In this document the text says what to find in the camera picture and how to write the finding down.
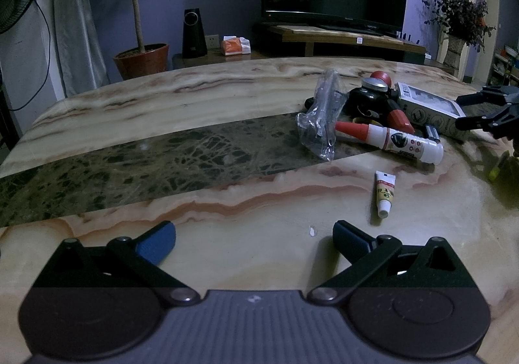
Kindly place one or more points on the small white scrap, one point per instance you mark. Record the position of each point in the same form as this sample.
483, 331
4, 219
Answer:
312, 231

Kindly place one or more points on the white wall socket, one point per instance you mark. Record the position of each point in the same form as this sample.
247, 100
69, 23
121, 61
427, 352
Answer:
211, 41

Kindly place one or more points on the wooden television stand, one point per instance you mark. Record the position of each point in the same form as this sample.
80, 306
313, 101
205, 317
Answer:
344, 37

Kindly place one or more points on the cluttered storage shelf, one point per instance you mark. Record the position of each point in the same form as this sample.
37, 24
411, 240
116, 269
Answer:
502, 68

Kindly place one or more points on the yellow highlighter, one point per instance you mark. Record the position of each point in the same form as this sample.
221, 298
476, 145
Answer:
496, 171

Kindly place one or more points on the round metal tin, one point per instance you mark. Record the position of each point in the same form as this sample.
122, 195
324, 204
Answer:
374, 84

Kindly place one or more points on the pale grey curtain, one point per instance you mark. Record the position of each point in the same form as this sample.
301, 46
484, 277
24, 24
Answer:
77, 23

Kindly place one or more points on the dried flowers in vase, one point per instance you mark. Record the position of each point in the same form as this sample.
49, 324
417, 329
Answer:
458, 11

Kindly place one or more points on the potted tree in terracotta pot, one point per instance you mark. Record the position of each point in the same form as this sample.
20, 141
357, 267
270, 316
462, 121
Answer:
142, 62

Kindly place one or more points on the white glue bottle red cap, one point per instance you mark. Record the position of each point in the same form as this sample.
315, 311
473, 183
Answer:
405, 143

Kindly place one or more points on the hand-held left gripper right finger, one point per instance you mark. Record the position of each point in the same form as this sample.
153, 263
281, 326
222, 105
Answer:
348, 240

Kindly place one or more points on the orange tissue pack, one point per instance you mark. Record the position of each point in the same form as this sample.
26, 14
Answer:
233, 47

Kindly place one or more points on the black speaker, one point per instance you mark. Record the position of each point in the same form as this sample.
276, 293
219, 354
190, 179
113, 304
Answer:
194, 39

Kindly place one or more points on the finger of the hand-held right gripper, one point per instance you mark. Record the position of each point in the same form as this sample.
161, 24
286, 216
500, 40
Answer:
494, 96
502, 122

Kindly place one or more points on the grey cardboard box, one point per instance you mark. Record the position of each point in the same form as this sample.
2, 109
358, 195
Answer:
429, 112

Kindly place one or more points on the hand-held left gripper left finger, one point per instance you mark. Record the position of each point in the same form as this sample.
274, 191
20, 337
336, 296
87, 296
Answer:
156, 244

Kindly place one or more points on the yellow rubber band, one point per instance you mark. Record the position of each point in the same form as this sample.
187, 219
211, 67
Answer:
367, 113

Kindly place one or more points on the low dark cabinet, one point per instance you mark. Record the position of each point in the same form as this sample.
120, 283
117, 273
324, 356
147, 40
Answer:
219, 61

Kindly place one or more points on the black bulky gadget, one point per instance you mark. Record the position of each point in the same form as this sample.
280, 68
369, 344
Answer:
361, 100

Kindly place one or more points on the clear plastic bag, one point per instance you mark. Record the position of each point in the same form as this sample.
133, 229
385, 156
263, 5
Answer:
320, 133

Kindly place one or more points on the small white glue tube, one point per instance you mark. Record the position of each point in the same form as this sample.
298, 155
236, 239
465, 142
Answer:
384, 193

